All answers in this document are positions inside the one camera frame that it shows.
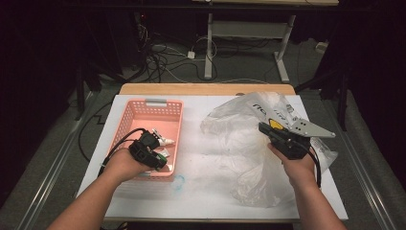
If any white dropper bottle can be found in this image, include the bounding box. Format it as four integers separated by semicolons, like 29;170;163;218
151;128;176;148

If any pink perforated plastic basket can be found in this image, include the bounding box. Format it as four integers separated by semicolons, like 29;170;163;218
106;98;185;183

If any black floor cable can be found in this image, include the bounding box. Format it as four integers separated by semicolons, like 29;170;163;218
78;100;113;163

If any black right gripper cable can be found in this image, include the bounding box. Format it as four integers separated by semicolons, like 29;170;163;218
300;144;323;189

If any metal floor rail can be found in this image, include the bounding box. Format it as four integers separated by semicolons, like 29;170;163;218
321;95;397;230
15;91;101;230

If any clear printed plastic bag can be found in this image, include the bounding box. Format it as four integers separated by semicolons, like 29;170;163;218
199;91;339;209

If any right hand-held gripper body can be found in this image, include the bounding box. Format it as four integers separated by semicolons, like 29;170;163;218
268;118;336;161

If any bundle of black floor cables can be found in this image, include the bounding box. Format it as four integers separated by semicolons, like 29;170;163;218
137;24;221;84

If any black metal stand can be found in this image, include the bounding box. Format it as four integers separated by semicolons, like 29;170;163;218
295;68;350;132

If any black computer tower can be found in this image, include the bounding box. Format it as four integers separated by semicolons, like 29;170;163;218
132;11;151;70

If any white metal table frame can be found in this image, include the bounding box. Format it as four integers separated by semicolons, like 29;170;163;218
191;0;340;83

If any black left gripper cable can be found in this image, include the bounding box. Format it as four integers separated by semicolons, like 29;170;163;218
97;127;147;177

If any person's right hand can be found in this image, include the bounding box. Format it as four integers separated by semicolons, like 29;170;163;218
266;144;318;190

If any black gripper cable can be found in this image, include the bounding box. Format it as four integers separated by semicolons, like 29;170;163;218
300;144;323;189
97;127;147;177

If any person's left hand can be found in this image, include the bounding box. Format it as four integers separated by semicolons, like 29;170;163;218
102;147;155;184

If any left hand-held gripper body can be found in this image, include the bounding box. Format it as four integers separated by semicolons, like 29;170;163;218
128;137;158;170

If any wooden table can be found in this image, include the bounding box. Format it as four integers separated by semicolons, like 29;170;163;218
103;82;302;224

